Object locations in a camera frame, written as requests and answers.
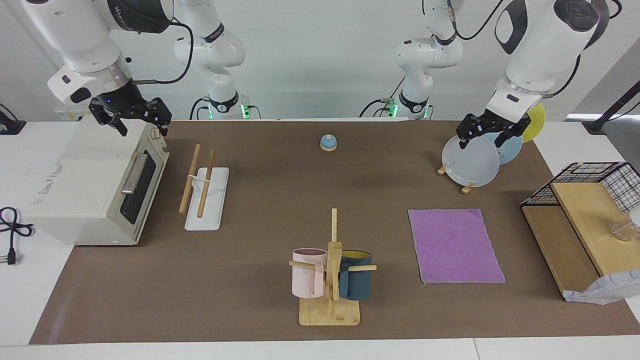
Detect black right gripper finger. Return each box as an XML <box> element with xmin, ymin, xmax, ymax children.
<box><xmin>144</xmin><ymin>97</ymin><xmax>173</xmax><ymax>137</ymax></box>
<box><xmin>89</xmin><ymin>99</ymin><xmax>129</xmax><ymax>137</ymax></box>

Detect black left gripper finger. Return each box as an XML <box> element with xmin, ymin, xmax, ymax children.
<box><xmin>494</xmin><ymin>119</ymin><xmax>532</xmax><ymax>149</ymax></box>
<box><xmin>455</xmin><ymin>115</ymin><xmax>484</xmax><ymax>151</ymax></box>

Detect purple and grey towel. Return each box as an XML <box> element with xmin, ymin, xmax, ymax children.
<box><xmin>407</xmin><ymin>208</ymin><xmax>506</xmax><ymax>286</ymax></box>

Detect wooden plate rack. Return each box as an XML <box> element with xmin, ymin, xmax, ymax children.
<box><xmin>436</xmin><ymin>162</ymin><xmax>476</xmax><ymax>195</ymax></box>

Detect white towel rack wooden bars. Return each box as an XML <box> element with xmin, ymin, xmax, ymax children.
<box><xmin>178</xmin><ymin>144</ymin><xmax>230</xmax><ymax>232</ymax></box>

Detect light blue plate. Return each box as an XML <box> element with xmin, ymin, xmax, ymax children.
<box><xmin>482</xmin><ymin>131</ymin><xmax>524</xmax><ymax>166</ymax></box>

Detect yellow plate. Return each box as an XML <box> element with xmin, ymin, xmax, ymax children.
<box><xmin>520</xmin><ymin>102</ymin><xmax>546</xmax><ymax>143</ymax></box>

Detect pale grey plate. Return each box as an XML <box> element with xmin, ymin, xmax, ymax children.
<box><xmin>442</xmin><ymin>135</ymin><xmax>501</xmax><ymax>188</ymax></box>

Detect cream toaster oven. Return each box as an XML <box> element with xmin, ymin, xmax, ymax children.
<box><xmin>24</xmin><ymin>116</ymin><xmax>170</xmax><ymax>247</ymax></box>

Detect black clamp stand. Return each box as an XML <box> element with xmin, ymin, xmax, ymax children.
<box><xmin>0</xmin><ymin>103</ymin><xmax>27</xmax><ymax>136</ymax></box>
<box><xmin>582</xmin><ymin>80</ymin><xmax>640</xmax><ymax>135</ymax></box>

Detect wooden shelf unit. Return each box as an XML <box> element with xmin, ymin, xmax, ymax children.
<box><xmin>521</xmin><ymin>181</ymin><xmax>640</xmax><ymax>301</ymax></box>

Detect clear glass cup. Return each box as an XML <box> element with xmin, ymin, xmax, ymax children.
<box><xmin>609</xmin><ymin>219</ymin><xmax>640</xmax><ymax>243</ymax></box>

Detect dark teal mug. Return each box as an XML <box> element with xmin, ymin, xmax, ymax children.
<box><xmin>339</xmin><ymin>250</ymin><xmax>373</xmax><ymax>301</ymax></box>

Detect pink mug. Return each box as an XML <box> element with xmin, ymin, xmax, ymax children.
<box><xmin>292</xmin><ymin>248</ymin><xmax>328</xmax><ymax>300</ymax></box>

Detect wooden mug tree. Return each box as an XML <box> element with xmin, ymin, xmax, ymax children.
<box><xmin>288</xmin><ymin>208</ymin><xmax>377</xmax><ymax>327</ymax></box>

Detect black base cable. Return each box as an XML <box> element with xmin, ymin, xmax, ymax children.
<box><xmin>189</xmin><ymin>96</ymin><xmax>212</xmax><ymax>121</ymax></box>
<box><xmin>359</xmin><ymin>75</ymin><xmax>407</xmax><ymax>119</ymax></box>

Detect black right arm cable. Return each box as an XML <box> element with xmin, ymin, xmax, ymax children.
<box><xmin>135</xmin><ymin>17</ymin><xmax>195</xmax><ymax>85</ymax></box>

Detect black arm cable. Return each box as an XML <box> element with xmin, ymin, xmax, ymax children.
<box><xmin>135</xmin><ymin>17</ymin><xmax>195</xmax><ymax>85</ymax></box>
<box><xmin>422</xmin><ymin>0</ymin><xmax>623</xmax><ymax>98</ymax></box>

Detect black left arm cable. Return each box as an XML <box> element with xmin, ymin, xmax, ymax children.
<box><xmin>422</xmin><ymin>0</ymin><xmax>623</xmax><ymax>98</ymax></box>

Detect black wire basket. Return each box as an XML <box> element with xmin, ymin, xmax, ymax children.
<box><xmin>520</xmin><ymin>161</ymin><xmax>640</xmax><ymax>213</ymax></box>

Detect black power cord with plug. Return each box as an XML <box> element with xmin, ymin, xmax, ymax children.
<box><xmin>0</xmin><ymin>206</ymin><xmax>35</xmax><ymax>266</ymax></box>

